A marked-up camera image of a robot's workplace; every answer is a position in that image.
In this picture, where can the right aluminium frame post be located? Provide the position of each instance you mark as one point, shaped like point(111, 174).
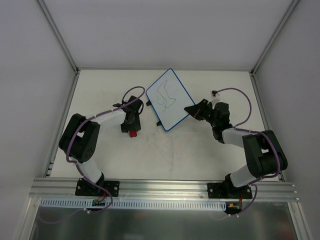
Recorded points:
point(275, 34)

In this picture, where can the red bone-shaped eraser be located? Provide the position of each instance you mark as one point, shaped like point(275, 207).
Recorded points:
point(133, 134)

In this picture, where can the aluminium mounting rail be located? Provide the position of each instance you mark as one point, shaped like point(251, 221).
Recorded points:
point(186, 190)

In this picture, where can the left aluminium frame post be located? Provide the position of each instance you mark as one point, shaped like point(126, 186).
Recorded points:
point(57, 34)

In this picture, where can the blue-framed whiteboard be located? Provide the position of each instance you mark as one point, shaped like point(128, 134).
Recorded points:
point(169, 98)

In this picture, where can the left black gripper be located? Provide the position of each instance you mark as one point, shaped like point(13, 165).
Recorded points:
point(131, 126)

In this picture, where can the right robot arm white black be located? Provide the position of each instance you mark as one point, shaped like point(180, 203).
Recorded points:
point(263, 153)

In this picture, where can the slotted white cable duct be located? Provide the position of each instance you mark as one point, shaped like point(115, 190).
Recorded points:
point(139, 204)

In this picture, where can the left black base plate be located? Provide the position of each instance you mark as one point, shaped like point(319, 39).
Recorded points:
point(86, 189)

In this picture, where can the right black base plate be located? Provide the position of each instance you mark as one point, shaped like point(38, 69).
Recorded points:
point(222, 191)

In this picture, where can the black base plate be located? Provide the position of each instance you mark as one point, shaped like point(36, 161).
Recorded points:
point(222, 191)
point(86, 189)

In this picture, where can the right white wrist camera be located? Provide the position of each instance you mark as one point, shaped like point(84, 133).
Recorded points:
point(215, 97)

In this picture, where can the aluminium frame post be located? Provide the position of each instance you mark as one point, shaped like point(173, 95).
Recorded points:
point(57, 34)
point(275, 34)

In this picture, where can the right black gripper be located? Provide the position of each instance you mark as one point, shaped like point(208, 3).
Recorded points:
point(204, 111)

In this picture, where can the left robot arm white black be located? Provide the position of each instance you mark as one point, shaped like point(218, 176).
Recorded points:
point(80, 137)

